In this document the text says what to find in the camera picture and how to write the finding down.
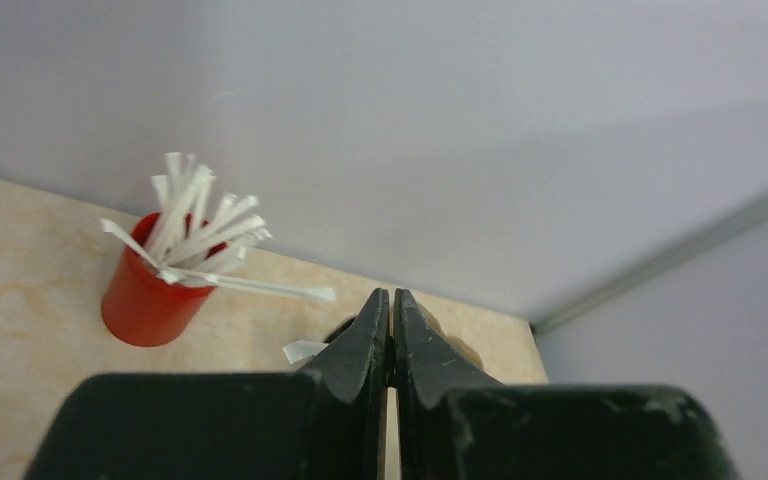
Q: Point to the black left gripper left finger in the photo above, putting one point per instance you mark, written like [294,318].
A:
[326,420]

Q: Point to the red cup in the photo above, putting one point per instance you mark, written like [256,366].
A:
[142,310]

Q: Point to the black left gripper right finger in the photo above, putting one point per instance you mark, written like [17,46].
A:
[458,422]

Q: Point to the cardboard cup carrier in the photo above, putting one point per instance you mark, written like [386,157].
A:
[456,342]

